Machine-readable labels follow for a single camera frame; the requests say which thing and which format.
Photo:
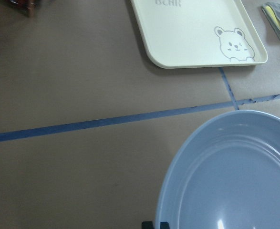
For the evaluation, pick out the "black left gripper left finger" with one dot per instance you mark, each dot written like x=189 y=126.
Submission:
x=147 y=225

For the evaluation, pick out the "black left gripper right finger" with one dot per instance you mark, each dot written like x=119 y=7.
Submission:
x=164 y=225

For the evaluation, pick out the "blue plate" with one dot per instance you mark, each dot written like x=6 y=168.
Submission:
x=226 y=175

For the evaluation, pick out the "cream bear tray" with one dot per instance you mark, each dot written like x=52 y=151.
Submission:
x=198 y=33

